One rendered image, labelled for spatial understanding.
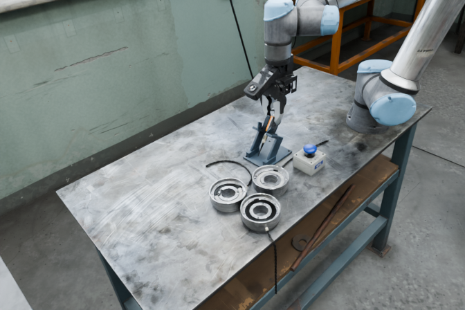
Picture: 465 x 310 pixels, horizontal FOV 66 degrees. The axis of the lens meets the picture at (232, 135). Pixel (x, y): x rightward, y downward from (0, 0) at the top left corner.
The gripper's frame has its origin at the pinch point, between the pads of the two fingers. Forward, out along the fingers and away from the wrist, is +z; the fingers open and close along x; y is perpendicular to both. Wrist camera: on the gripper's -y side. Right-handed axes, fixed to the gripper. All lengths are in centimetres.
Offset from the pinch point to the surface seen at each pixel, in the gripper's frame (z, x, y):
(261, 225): 9.8, -20.9, -26.9
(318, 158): 7.7, -16.3, 2.7
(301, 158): 7.8, -12.5, -0.7
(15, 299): 27, 18, -79
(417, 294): 91, -46, 46
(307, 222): 37.2, -14.1, 3.5
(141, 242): 14, 0, -50
